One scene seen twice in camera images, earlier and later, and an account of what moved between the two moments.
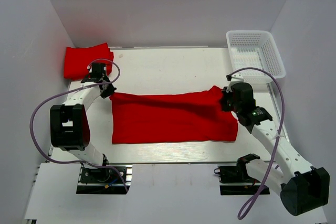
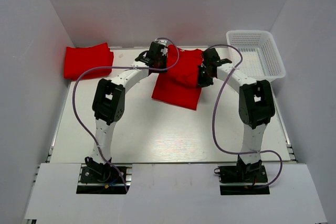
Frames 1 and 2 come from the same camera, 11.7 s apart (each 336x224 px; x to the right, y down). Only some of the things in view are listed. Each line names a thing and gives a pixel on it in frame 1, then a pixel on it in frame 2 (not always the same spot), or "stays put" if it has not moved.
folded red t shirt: x=78 y=61 stays put
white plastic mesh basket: x=253 y=49 stays put
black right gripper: x=226 y=94 → x=201 y=82
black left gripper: x=107 y=93 → x=164 y=56
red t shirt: x=193 y=116 → x=179 y=86
